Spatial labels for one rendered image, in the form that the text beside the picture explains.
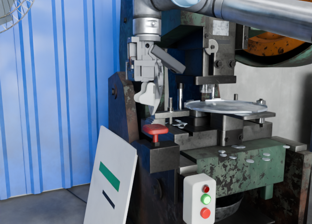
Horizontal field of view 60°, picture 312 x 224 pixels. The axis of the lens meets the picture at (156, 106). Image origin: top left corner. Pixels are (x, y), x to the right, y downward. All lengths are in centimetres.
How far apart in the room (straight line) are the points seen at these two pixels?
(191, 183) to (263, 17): 44
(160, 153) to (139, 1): 40
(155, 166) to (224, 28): 57
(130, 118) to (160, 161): 48
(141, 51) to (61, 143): 148
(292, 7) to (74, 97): 168
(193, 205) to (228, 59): 54
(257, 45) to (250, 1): 71
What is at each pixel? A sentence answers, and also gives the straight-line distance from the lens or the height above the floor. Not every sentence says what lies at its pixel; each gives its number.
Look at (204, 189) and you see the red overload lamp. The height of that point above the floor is 61.
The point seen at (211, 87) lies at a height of 84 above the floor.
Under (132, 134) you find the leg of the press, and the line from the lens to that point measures 122.
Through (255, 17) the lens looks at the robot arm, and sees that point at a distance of 67.
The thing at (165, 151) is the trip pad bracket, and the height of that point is 69.
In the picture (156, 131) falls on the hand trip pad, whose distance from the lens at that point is 73.
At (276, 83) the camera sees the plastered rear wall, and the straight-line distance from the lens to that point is 314.
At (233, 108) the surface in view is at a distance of 97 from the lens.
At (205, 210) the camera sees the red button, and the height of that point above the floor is 55.
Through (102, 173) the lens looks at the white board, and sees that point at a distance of 148.
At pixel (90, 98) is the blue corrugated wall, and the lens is 206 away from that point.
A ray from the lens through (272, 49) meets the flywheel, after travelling 132.
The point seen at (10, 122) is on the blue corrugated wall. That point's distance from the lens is 207.
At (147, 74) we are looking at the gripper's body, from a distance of 71.
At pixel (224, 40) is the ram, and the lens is 106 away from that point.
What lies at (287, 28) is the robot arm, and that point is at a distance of 64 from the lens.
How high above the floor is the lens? 93
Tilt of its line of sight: 9 degrees down
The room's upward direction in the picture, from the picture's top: straight up
